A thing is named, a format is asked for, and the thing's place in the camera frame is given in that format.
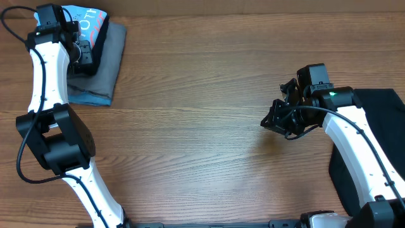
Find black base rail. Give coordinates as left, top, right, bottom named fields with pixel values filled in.
left=130, top=219, right=299, bottom=228

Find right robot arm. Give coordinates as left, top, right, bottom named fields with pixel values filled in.
left=260, top=63, right=404, bottom=227

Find light blue printed t-shirt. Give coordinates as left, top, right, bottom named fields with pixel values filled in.
left=34, top=4, right=108, bottom=50

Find black garment at right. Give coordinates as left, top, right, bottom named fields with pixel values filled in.
left=328, top=89, right=404, bottom=216

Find folded grey garment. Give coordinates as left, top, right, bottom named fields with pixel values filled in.
left=67, top=22, right=127, bottom=102

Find folded blue jeans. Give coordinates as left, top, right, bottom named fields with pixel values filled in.
left=68, top=93, right=111, bottom=106

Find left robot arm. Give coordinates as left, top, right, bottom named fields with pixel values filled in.
left=16, top=4, right=131, bottom=227

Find folded black garment on stack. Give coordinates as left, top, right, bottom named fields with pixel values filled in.
left=72, top=11, right=109, bottom=77

